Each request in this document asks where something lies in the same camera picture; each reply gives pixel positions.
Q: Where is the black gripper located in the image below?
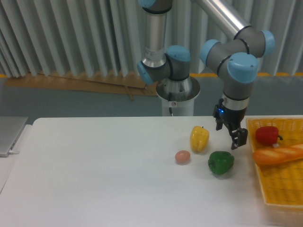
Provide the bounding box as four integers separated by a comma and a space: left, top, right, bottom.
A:
213, 98, 248, 150

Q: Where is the green bell pepper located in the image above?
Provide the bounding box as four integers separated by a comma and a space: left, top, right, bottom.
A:
208, 151, 235, 175

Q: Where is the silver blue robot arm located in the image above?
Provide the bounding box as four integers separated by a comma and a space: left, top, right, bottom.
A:
137, 0, 275, 149

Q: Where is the yellow woven basket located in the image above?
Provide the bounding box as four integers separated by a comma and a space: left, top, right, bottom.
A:
246, 117, 303, 209

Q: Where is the yellow bell pepper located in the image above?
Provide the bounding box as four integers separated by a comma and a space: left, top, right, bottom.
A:
190, 126, 209, 153

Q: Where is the red bell pepper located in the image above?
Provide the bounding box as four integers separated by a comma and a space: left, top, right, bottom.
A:
255, 126, 284, 146

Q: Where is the orange baguette bread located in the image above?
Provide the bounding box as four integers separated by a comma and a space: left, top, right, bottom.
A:
252, 144, 303, 165

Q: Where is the brown egg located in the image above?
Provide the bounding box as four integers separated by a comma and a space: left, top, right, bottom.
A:
175, 150, 191, 165

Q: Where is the brown cardboard sheet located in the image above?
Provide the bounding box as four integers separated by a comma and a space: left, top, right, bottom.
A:
5, 70, 157, 100

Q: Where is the silver laptop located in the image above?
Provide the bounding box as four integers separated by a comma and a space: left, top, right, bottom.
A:
0, 116, 28, 157

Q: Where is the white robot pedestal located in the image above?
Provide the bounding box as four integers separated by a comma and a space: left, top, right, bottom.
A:
158, 94, 199, 116

